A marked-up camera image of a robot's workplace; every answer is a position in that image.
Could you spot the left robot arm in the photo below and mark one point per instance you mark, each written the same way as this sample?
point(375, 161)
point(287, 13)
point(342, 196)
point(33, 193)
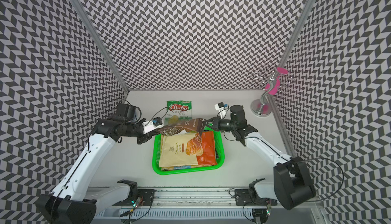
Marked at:
point(68, 203)

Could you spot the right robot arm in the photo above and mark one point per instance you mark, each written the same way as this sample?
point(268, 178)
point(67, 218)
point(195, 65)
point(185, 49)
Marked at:
point(292, 184)

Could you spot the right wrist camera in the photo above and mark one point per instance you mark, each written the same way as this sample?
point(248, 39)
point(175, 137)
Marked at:
point(222, 110)

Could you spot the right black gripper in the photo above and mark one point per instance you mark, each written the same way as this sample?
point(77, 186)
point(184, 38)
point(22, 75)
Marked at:
point(216, 125)

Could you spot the silver pink mug tree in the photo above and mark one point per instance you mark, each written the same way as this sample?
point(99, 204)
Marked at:
point(262, 106)

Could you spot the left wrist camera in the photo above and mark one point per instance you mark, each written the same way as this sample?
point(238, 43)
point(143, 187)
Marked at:
point(152, 125)

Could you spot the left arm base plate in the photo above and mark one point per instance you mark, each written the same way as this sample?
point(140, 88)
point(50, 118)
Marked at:
point(145, 197)

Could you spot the yellow blue chips bag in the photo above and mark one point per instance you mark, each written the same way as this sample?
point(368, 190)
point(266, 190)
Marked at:
point(181, 168)

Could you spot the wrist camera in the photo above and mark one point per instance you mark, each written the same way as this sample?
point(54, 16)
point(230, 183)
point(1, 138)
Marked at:
point(152, 125)
point(222, 110)

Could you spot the green white Chuba bag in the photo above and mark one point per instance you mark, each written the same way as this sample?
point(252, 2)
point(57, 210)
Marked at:
point(178, 111)

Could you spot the orange white chips bag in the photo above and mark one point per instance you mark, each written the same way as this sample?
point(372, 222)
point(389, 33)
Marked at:
point(188, 149)

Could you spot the green plastic basket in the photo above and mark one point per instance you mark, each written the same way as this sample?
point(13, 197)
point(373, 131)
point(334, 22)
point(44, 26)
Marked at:
point(219, 150)

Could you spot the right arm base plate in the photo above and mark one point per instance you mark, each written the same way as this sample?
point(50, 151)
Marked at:
point(244, 197)

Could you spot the brown kettle chips bag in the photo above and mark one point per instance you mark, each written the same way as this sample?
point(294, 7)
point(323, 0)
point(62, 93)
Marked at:
point(192, 125)

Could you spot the aluminium front rail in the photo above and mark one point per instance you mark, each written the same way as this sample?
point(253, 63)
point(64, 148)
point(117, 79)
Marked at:
point(195, 199)

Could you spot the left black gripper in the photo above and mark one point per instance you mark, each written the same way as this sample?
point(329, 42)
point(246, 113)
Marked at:
point(145, 137)

